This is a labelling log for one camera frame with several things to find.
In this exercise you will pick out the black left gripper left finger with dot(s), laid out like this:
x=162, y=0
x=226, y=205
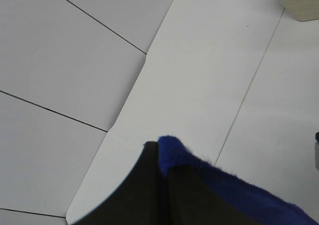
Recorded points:
x=135, y=201

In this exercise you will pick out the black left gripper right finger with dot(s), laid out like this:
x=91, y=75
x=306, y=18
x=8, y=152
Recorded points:
x=193, y=203

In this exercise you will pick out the blue microfibre towel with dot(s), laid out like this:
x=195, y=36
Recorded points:
x=254, y=202

